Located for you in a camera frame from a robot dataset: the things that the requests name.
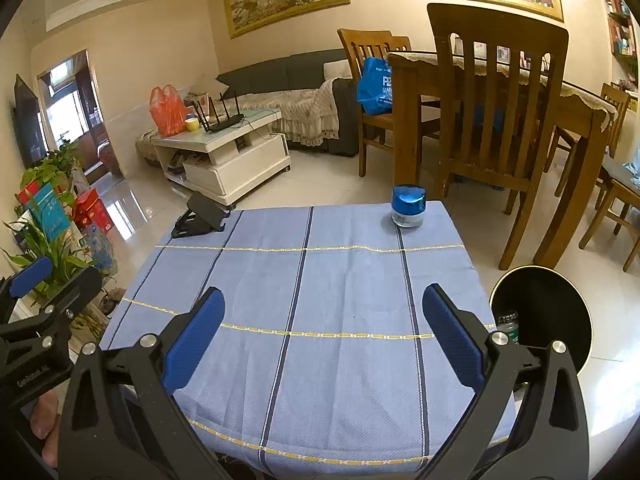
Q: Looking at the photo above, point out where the long-leaf potted plant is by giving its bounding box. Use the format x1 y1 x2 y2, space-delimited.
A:
2 200 108 331

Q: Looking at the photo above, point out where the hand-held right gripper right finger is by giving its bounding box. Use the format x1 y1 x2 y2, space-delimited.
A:
415 283 591 480

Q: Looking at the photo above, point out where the wooden chair with blue bag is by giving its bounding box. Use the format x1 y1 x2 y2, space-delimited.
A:
337 28 441 178

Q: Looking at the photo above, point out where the wooden slat-back chair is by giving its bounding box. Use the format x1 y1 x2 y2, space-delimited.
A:
426 2 571 271

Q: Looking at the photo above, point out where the black television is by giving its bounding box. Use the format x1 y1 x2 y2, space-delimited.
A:
12 74 51 168

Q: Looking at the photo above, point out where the wall shelf with books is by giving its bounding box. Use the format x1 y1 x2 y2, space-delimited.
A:
597 0 640 91

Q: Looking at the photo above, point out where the blue striped tablecloth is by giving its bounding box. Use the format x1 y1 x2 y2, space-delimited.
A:
100 200 518 476

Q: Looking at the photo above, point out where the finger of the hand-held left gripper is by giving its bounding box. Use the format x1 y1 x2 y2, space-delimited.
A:
0 255 55 320
0 266 104 362

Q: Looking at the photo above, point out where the black router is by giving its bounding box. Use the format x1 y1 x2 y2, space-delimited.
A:
192 91 246 133

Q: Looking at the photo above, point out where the blue gift box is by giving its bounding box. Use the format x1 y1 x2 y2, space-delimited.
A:
30 183 71 241

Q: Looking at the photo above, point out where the orange plastic bag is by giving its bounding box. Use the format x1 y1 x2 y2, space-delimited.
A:
150 85 188 137

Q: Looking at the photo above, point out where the blue shopping bag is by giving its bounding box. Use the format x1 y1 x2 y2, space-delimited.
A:
356 56 396 116

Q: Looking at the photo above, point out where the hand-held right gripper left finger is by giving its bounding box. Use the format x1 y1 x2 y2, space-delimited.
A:
57 286 236 480

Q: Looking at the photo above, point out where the person's left hand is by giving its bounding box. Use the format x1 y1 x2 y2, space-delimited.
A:
22 389 62 468

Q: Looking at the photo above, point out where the red gift box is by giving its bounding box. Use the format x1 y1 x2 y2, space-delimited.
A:
72 189 113 233

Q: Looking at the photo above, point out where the cream lace sofa cover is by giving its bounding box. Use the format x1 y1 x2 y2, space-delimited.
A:
270 77 353 148

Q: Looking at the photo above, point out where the green vine plant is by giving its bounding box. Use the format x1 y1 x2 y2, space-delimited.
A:
20 140 83 196

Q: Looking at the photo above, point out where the dark grey sofa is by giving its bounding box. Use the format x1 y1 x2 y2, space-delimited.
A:
216 49 368 157

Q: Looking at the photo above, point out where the wooden chair with dark cushion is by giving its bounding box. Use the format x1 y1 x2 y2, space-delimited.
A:
579 155 640 273

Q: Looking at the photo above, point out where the white coffee table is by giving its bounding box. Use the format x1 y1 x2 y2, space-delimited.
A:
150 109 292 207

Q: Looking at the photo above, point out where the lace dining table cover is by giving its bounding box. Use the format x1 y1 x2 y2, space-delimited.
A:
389 50 619 128

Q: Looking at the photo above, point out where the black phone stand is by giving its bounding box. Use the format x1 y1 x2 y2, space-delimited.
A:
171 192 232 239

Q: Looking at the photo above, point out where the wooden dining table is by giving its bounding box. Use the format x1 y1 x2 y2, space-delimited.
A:
387 50 619 271

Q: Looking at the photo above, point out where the black bin with gold rim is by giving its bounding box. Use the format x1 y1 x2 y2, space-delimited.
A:
489 265 593 376

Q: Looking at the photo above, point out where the jar with blue lid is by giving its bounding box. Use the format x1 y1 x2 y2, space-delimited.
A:
390 184 428 231

